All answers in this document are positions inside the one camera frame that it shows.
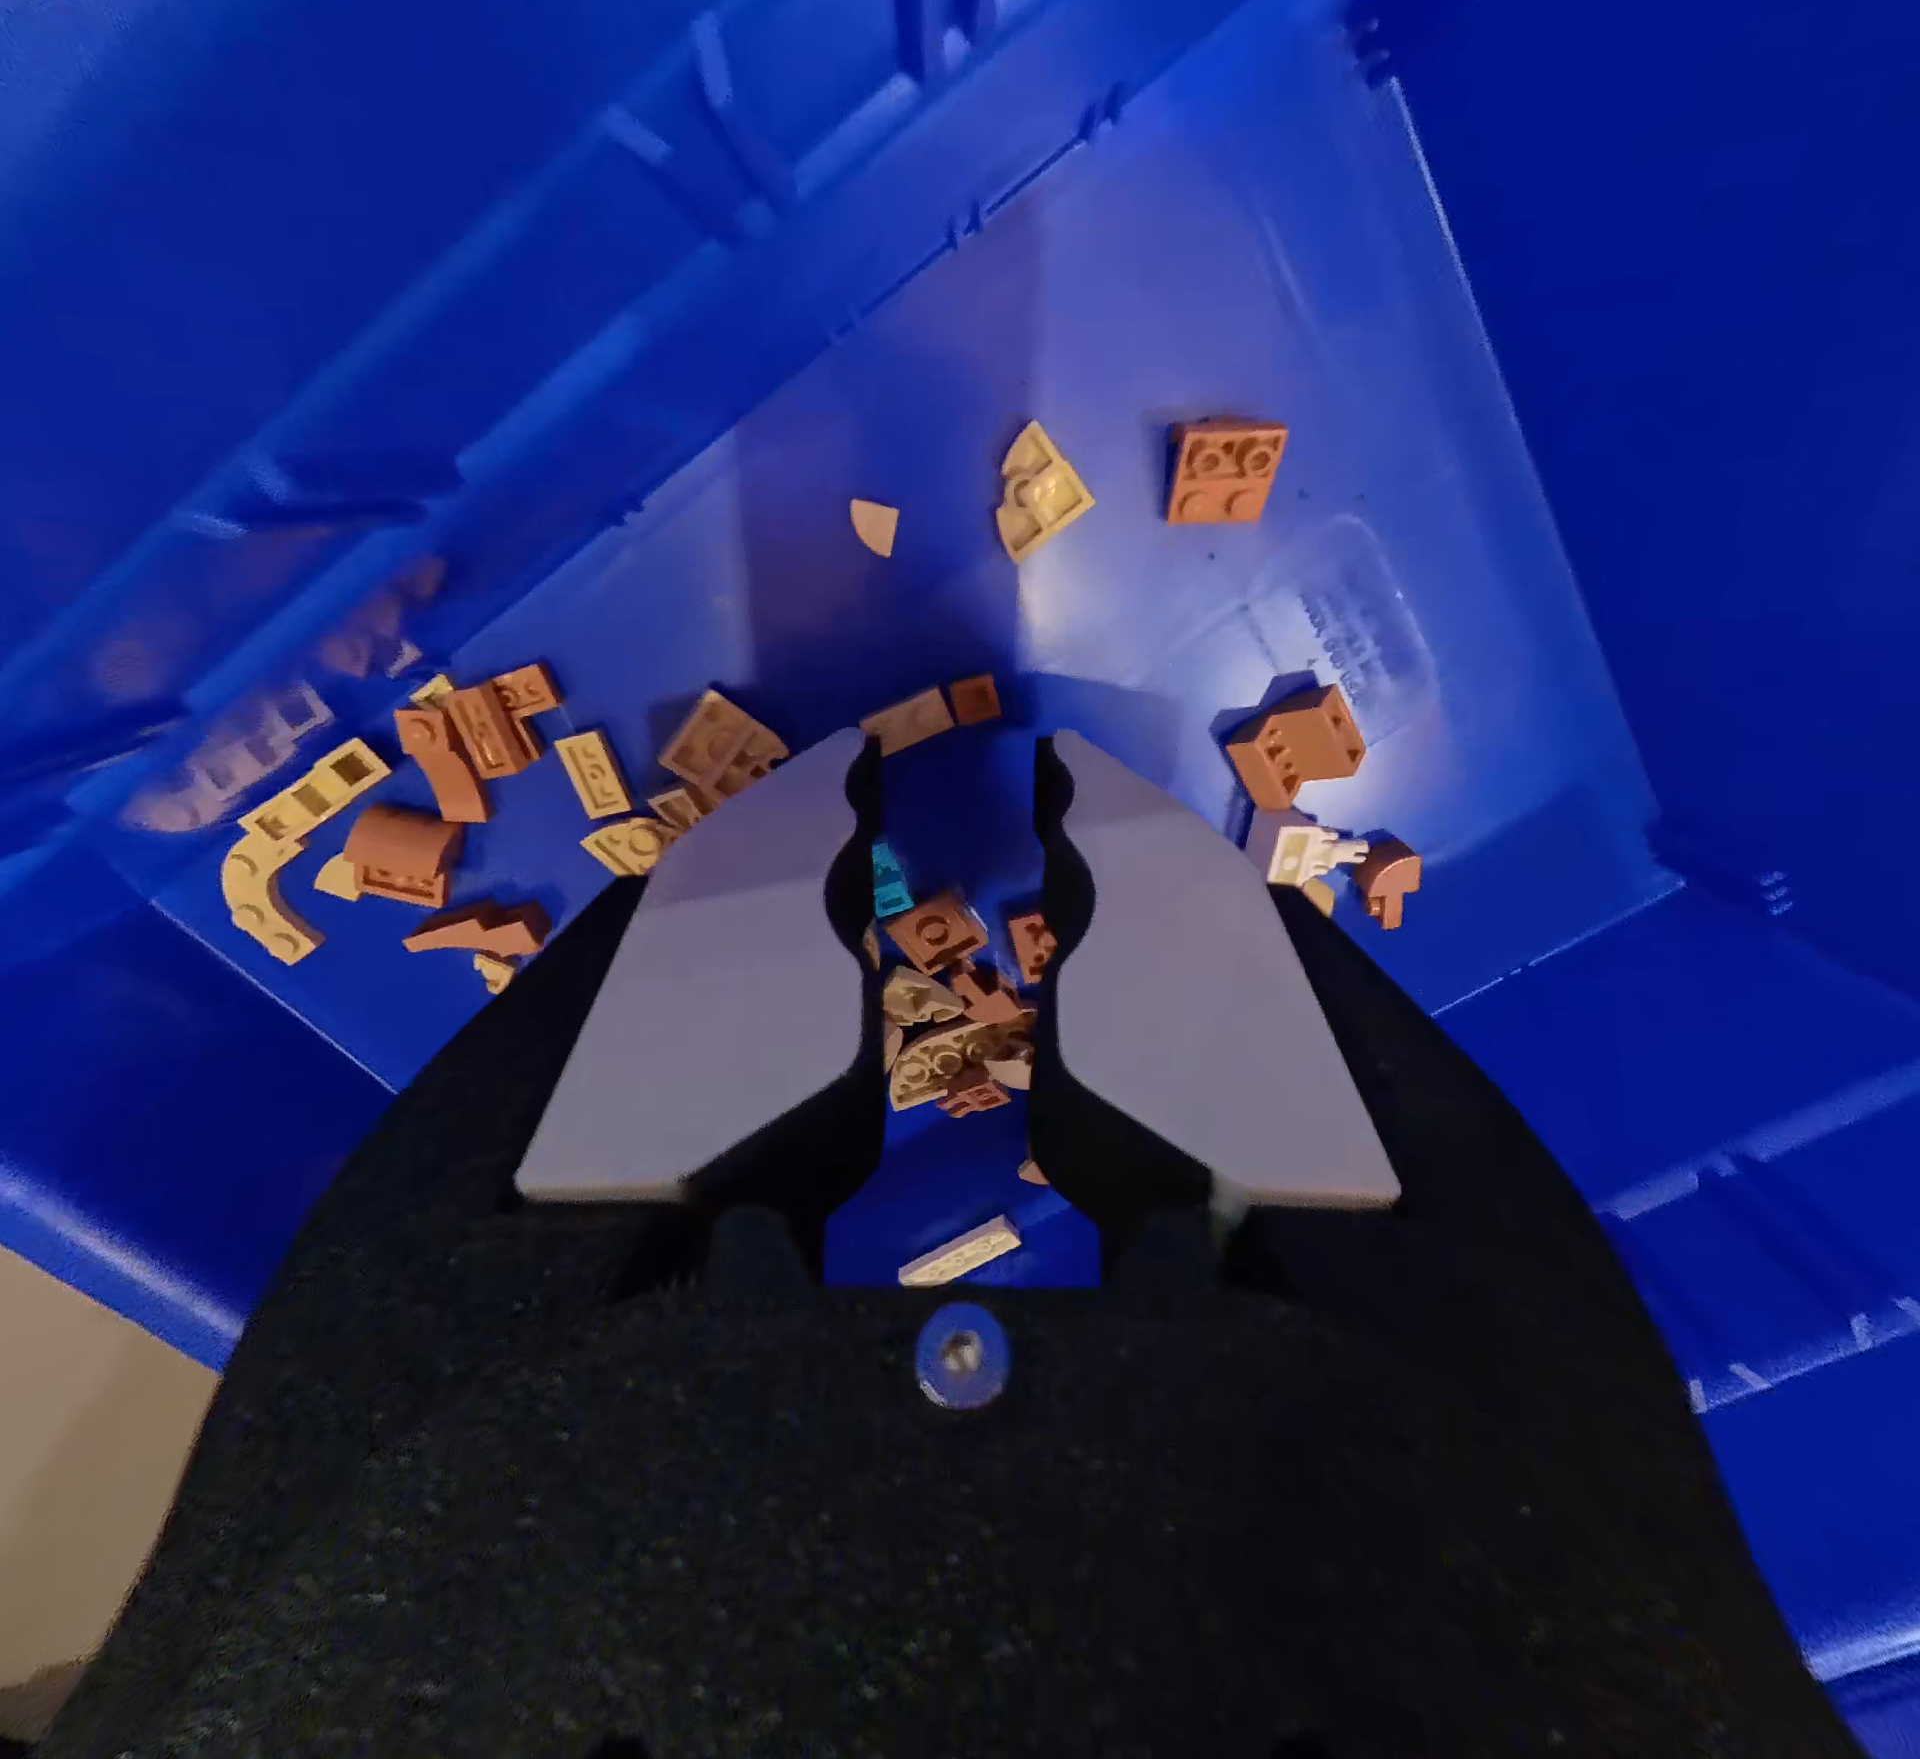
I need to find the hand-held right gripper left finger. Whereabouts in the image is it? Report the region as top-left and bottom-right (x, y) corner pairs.
(515, 730), (902, 1213)

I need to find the pile of small toy bricks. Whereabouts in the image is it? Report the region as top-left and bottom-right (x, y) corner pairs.
(218, 415), (1430, 1293)

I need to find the blue plastic bin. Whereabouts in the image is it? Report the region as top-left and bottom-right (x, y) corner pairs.
(0, 0), (1920, 1759)

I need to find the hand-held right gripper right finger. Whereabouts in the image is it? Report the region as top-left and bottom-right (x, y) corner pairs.
(1030, 728), (1406, 1244)

